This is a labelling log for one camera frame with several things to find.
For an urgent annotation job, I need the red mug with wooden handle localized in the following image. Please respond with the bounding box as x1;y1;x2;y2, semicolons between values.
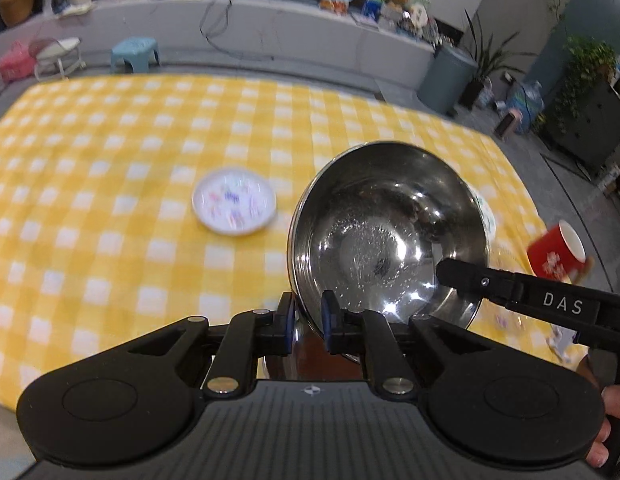
526;221;594;282

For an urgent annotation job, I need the white plate with green pattern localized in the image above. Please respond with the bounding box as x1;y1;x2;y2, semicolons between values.
465;185;497;252

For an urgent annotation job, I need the grey trash bin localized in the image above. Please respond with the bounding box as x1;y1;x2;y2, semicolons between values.
417;44;478;116

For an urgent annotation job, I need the black cabinet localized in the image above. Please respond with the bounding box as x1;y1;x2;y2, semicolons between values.
544;79;620;172

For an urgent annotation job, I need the leafy green plant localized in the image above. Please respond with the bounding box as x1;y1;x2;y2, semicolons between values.
554;35;619;131

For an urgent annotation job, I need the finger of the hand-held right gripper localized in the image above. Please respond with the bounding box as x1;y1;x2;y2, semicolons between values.
435;258;523;313

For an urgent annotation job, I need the black cable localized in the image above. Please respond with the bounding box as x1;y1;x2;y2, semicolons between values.
199;0;243;57

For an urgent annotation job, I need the wicker basket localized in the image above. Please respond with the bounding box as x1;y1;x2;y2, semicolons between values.
0;0;37;28

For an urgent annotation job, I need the brown ceramic bowl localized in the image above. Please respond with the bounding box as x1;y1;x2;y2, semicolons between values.
292;332;366;382

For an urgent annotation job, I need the white phone stand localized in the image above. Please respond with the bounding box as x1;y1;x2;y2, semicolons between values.
545;324;577;364

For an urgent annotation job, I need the long-leaf potted plant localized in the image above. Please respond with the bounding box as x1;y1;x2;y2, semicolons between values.
460;10;537;111

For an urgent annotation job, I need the stainless steel bowl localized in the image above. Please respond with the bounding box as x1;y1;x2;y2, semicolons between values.
288;141;491;366

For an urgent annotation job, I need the light blue plastic stool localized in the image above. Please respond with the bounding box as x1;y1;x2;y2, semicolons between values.
111;36;161;72

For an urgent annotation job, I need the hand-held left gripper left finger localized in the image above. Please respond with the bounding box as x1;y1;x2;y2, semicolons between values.
126;292;297;397

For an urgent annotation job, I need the person's right hand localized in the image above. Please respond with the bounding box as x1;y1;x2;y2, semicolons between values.
575;352;620;467

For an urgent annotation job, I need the yellow checkered tablecloth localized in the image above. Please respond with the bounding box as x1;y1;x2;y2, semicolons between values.
0;74;553;407

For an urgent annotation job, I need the small white printed plate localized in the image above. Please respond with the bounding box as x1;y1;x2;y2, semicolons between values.
191;167;278;236

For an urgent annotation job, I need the white low cabinet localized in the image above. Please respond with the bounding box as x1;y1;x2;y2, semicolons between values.
0;0;437;92

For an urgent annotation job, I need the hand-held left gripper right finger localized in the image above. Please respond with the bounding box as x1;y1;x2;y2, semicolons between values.
321;290;493;397

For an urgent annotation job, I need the pink basket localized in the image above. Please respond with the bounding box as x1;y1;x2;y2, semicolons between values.
0;42;37;83

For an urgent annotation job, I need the pile of snack packets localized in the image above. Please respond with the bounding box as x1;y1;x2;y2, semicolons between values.
362;0;435;37

